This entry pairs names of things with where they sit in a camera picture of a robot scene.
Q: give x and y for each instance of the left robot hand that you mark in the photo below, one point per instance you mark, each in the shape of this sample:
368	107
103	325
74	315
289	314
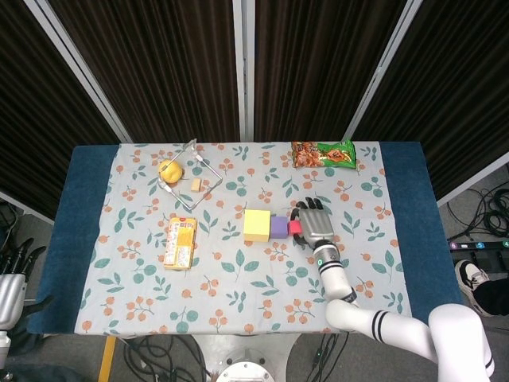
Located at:
12	294

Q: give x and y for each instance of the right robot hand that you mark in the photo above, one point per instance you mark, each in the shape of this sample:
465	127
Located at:
316	224

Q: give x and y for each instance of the small red cube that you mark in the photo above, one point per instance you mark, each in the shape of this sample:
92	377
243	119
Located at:
294	228

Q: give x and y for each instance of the purple foam cube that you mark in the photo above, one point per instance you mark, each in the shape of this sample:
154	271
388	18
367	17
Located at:
279	227

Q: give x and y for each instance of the large yellow cube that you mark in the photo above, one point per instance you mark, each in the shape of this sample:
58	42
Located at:
257	224

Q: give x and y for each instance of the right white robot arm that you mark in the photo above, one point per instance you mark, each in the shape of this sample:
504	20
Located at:
393	326

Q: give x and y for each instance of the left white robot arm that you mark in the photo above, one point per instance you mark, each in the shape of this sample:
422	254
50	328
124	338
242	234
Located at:
4	346

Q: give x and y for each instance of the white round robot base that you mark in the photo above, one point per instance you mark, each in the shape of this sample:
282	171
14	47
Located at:
244	372

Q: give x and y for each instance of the green orange snack bag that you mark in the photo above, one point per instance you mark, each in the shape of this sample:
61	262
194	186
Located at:
324	154

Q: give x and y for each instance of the floral patterned tablecloth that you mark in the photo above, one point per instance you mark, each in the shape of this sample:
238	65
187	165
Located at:
246	286

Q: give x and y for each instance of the blue table cover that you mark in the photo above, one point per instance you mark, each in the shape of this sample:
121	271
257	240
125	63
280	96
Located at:
409	199

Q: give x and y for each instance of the small beige block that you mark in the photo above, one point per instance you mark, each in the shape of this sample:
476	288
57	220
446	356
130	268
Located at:
196	185

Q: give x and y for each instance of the yellow snack box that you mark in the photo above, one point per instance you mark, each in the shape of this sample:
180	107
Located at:
181	243

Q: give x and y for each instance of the yellow round fruit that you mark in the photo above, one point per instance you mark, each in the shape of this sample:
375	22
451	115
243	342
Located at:
170	171

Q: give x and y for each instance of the white black sneaker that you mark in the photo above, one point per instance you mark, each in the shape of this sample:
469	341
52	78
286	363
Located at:
469	278

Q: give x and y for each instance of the black numbered power strip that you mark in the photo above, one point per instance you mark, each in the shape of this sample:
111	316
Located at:
477	245

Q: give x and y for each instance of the dark fabric partition panel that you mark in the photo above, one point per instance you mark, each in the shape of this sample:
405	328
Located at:
40	119
159	59
318	59
457	99

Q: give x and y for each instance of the black trouser leg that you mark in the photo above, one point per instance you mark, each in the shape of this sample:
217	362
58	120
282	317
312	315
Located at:
495	296

